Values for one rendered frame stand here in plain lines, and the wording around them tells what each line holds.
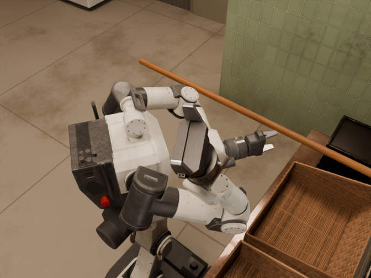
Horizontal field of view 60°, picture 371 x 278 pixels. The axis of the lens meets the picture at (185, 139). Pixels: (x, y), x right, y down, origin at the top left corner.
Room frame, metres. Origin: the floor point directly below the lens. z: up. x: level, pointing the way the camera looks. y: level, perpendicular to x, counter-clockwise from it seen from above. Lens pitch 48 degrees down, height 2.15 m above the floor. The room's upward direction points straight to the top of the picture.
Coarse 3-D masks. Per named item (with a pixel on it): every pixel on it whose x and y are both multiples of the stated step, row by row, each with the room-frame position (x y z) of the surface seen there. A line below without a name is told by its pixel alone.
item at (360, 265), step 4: (368, 244) 0.33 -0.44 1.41; (368, 248) 0.31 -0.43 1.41; (364, 252) 0.31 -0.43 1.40; (368, 252) 0.30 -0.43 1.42; (364, 256) 0.29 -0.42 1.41; (360, 260) 0.29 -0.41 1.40; (364, 260) 0.28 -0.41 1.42; (360, 264) 0.28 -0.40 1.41; (360, 268) 0.27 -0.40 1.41; (356, 272) 0.26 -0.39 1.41; (360, 272) 0.25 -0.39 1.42; (356, 276) 0.25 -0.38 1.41
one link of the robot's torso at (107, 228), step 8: (112, 208) 0.62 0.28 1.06; (120, 208) 0.61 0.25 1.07; (104, 216) 0.61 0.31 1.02; (112, 216) 0.60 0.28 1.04; (104, 224) 0.57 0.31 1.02; (112, 224) 0.57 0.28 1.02; (120, 224) 0.57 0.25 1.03; (104, 232) 0.54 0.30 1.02; (112, 232) 0.54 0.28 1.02; (120, 232) 0.55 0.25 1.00; (128, 232) 0.55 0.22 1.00; (104, 240) 0.54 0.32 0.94; (112, 240) 0.52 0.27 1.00; (120, 240) 0.53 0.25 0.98; (112, 248) 0.52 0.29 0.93
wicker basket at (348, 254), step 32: (288, 192) 0.99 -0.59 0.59; (320, 192) 0.99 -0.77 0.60; (352, 192) 0.90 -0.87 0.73; (256, 224) 0.77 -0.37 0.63; (288, 224) 0.79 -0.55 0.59; (320, 224) 0.79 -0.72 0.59; (352, 224) 0.77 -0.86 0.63; (288, 256) 0.55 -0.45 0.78; (320, 256) 0.62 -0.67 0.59; (352, 256) 0.55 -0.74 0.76
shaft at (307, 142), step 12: (144, 60) 1.39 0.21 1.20; (168, 72) 1.29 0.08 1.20; (192, 84) 1.20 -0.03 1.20; (216, 96) 1.11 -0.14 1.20; (240, 108) 1.03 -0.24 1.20; (264, 120) 0.95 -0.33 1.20; (288, 132) 0.89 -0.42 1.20; (312, 144) 0.82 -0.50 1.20; (336, 156) 0.76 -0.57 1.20; (360, 168) 0.70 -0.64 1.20
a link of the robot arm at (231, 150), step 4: (224, 140) 0.83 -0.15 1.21; (228, 140) 0.82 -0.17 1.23; (232, 140) 0.82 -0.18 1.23; (224, 144) 0.81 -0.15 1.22; (228, 144) 0.80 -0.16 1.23; (232, 144) 0.80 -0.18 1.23; (228, 148) 0.78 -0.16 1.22; (232, 148) 0.78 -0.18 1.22; (236, 148) 0.78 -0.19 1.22; (224, 152) 0.77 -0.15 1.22; (228, 152) 0.78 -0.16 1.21; (232, 152) 0.77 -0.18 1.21; (236, 152) 0.77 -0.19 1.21; (228, 156) 0.77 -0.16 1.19; (232, 156) 0.76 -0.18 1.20; (236, 156) 0.77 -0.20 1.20; (232, 160) 0.75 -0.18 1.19; (228, 164) 0.73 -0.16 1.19; (232, 164) 0.74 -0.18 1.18; (224, 168) 0.73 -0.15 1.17
